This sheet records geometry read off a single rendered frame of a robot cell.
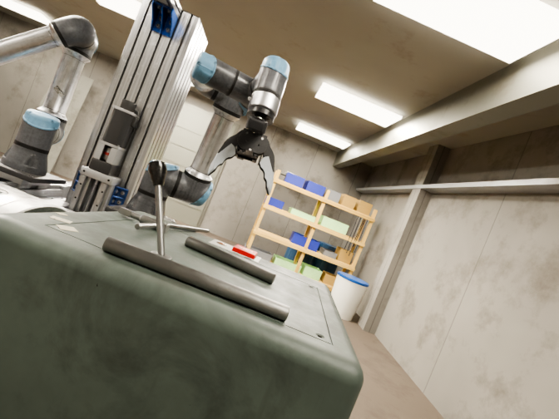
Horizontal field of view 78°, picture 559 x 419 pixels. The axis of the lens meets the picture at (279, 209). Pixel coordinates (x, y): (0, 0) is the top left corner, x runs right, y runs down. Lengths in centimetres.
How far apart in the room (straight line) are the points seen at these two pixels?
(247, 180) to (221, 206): 95
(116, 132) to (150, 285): 115
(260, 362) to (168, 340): 12
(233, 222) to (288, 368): 863
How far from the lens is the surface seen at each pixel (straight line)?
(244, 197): 902
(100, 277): 52
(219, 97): 136
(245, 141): 83
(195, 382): 51
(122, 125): 158
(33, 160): 162
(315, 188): 672
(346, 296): 594
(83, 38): 169
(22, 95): 1099
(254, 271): 70
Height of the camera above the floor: 141
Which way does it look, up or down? 1 degrees down
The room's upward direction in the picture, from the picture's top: 22 degrees clockwise
